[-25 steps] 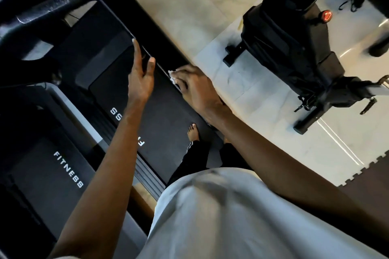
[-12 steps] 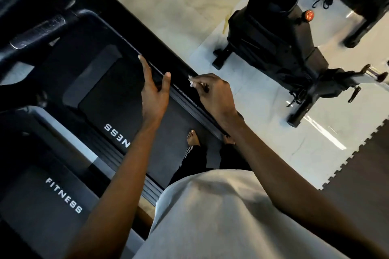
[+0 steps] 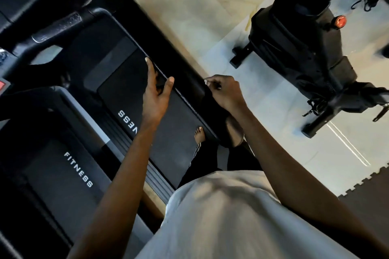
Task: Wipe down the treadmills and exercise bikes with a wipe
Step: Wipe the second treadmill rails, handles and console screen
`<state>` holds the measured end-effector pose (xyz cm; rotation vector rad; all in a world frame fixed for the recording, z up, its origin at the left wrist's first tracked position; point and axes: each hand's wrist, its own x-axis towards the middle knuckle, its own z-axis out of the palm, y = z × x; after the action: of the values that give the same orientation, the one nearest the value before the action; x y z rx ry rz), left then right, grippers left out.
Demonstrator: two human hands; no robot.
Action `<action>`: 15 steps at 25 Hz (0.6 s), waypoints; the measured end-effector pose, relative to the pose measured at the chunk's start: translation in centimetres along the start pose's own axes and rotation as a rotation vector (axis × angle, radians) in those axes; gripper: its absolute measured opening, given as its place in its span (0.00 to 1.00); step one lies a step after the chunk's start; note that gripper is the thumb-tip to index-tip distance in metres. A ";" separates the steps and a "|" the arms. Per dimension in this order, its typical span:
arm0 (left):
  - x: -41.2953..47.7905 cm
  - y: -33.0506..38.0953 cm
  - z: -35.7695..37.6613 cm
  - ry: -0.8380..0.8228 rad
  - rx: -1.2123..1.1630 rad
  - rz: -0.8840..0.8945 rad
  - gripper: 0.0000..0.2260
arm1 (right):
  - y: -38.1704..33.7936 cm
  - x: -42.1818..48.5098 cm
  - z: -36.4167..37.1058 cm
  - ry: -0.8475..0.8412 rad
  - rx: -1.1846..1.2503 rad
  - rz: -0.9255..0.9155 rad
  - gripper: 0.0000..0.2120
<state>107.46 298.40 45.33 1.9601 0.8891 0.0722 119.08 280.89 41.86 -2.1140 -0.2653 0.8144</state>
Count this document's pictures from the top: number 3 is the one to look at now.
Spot black interlocking foam mat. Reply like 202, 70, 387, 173
337, 165, 389, 251

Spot person's bare foot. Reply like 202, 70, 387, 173
194, 126, 207, 145

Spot black striped trousers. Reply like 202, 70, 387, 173
179, 137, 262, 189

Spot person's right forearm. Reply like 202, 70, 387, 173
234, 103, 389, 257

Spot person's left forearm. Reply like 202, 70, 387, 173
67, 123, 160, 259

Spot black treadmill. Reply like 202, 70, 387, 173
0, 0, 244, 196
0, 83, 168, 259

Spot black spin bike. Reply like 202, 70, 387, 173
230, 0, 389, 139

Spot person's right hand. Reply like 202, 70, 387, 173
203, 74, 250, 116

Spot person's left hand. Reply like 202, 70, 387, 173
141, 57, 176, 132

